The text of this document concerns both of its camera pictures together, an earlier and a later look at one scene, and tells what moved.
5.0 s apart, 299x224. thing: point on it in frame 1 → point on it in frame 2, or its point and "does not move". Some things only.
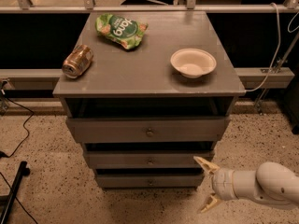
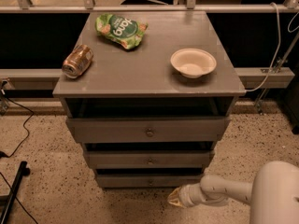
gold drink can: [78, 61] does not move
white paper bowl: [192, 63] does not move
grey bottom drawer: [150, 180] does not move
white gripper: [222, 183] → [186, 195]
